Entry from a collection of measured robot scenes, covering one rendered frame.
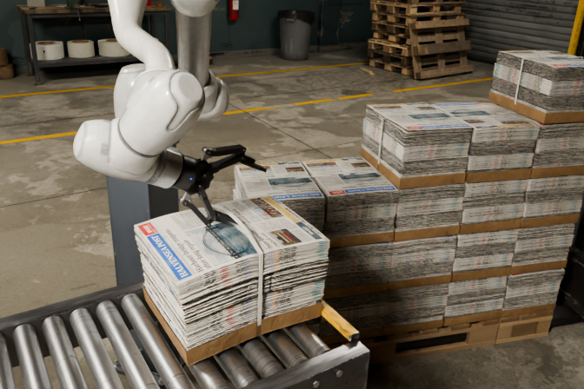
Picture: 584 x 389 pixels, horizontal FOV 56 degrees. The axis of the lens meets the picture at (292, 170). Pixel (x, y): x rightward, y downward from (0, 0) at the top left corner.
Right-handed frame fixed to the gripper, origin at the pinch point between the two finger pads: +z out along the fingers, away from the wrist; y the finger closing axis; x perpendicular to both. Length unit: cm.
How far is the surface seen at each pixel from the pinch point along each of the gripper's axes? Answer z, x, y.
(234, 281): -2.9, 13.6, 16.7
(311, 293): 21.4, 12.8, 16.4
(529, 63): 120, -30, -80
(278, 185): 53, -58, 6
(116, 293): -9.3, -21.5, 41.6
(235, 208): 5.4, -9.7, 7.0
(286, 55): 422, -655, -96
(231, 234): -0.7, 2.1, 10.0
